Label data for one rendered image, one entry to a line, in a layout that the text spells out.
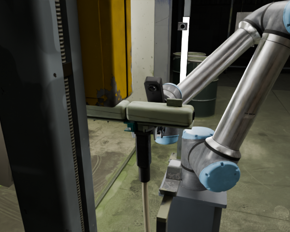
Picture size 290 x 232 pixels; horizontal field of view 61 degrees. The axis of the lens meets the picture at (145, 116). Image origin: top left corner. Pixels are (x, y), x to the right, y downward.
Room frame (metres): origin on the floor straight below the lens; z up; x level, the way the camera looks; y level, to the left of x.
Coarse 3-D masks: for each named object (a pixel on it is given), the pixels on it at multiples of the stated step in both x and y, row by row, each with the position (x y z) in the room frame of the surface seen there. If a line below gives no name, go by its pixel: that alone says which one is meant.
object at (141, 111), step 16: (96, 112) 0.56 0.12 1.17; (112, 112) 0.54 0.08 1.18; (128, 112) 0.53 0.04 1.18; (144, 112) 0.52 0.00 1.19; (160, 112) 0.51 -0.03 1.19; (176, 112) 0.50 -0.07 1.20; (192, 112) 0.50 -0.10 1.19; (144, 128) 0.52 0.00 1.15; (144, 144) 0.53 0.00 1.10; (144, 160) 0.53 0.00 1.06; (144, 176) 0.53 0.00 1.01
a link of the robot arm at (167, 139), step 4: (168, 128) 0.79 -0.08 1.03; (172, 128) 0.80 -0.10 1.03; (176, 128) 0.81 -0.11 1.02; (168, 132) 0.79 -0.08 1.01; (172, 132) 0.80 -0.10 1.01; (176, 132) 0.81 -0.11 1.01; (160, 136) 0.80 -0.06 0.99; (164, 136) 0.79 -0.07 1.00; (168, 136) 0.79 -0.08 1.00; (172, 136) 0.79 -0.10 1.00; (176, 136) 0.81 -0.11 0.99; (156, 140) 0.82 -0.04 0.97; (160, 140) 0.80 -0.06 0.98; (164, 140) 0.79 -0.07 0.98; (168, 140) 0.79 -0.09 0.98; (172, 140) 0.80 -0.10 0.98; (176, 140) 0.81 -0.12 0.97; (164, 144) 0.80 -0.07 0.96; (168, 144) 0.80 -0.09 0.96
